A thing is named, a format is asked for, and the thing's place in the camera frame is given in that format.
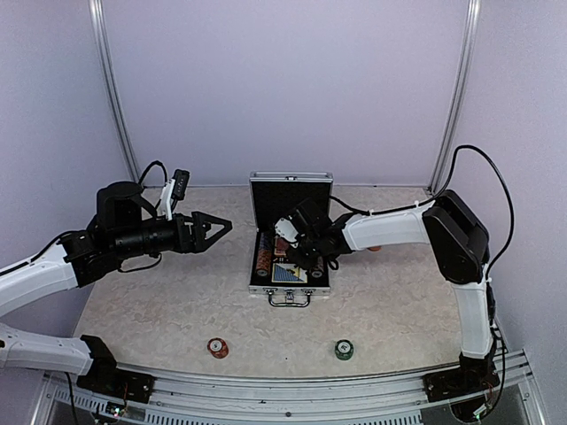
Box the poker chip row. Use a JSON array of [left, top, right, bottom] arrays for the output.
[[309, 258, 324, 279], [255, 232, 273, 277]]

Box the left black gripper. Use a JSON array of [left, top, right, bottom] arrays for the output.
[[112, 210, 231, 259]]

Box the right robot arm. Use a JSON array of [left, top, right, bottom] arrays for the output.
[[275, 186, 499, 393]]

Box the blue playing card deck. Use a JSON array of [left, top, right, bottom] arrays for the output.
[[272, 263, 307, 283]]

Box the aluminium frame post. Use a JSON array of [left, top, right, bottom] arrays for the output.
[[89, 0, 141, 182], [428, 0, 482, 193]]

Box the left aluminium frame post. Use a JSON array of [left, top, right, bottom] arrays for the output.
[[89, 0, 141, 182]]

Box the front aluminium rail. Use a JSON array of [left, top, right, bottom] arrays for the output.
[[43, 349, 532, 425]]

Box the aluminium poker case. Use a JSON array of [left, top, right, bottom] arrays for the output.
[[249, 171, 333, 309]]

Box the left poker chip row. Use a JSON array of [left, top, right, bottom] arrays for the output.
[[255, 232, 273, 277]]

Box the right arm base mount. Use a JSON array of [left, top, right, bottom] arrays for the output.
[[423, 351, 501, 403]]

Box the red playing card deck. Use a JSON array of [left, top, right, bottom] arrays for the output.
[[274, 236, 290, 259]]

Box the right poker chip row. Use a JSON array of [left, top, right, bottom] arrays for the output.
[[309, 258, 324, 279]]

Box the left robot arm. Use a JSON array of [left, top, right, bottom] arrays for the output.
[[1, 212, 232, 394]]

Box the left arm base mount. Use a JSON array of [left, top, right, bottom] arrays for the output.
[[76, 336, 155, 404]]

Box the green poker chip stack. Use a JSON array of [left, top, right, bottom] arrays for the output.
[[334, 339, 354, 361]]

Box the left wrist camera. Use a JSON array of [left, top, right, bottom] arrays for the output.
[[95, 160, 190, 231]]

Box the red poker chip stack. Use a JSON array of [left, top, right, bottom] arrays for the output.
[[207, 337, 229, 359]]

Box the right aluminium frame post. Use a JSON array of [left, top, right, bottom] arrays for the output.
[[428, 0, 482, 193]]

